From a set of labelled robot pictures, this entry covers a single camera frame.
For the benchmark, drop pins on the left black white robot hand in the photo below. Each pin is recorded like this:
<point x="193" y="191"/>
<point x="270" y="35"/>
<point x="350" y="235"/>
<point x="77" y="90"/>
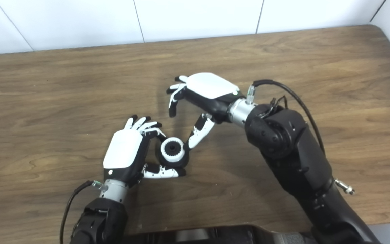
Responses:
<point x="124" y="152"/>

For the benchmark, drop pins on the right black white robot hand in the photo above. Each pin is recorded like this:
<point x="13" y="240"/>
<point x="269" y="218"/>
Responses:
<point x="208" y="84"/>

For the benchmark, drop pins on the round black plastic part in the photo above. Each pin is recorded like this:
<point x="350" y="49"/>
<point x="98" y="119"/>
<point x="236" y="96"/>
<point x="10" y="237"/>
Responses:
<point x="173" y="148"/>

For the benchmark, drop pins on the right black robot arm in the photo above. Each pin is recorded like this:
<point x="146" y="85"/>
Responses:
<point x="296" y="156"/>

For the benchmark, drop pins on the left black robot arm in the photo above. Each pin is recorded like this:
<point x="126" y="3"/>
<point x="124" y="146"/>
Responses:
<point x="100" y="223"/>

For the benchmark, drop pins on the black robot torso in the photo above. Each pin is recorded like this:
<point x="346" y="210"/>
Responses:
<point x="215" y="235"/>

